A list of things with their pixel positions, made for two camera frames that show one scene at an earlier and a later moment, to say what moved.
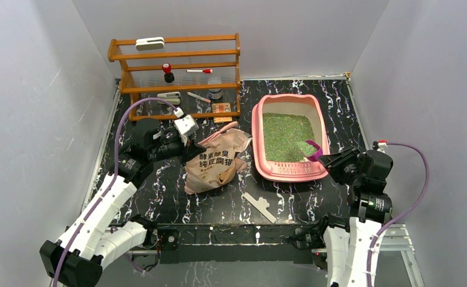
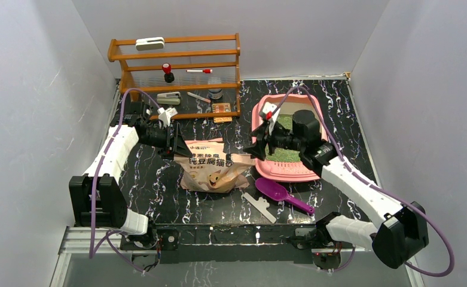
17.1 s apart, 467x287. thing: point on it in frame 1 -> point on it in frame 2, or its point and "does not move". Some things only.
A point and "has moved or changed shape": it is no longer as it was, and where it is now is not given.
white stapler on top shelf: x=150 y=43 does not move
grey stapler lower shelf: x=171 y=98 does not move
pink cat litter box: x=279 y=123 does not move
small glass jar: x=214 y=93 does not move
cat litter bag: x=219 y=164 has moved or changed shape
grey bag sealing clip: x=261 y=205 does not move
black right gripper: x=333 y=162 -> x=257 y=150
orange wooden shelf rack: x=200 y=77 does not move
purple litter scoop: x=315 y=156 has moved or changed shape
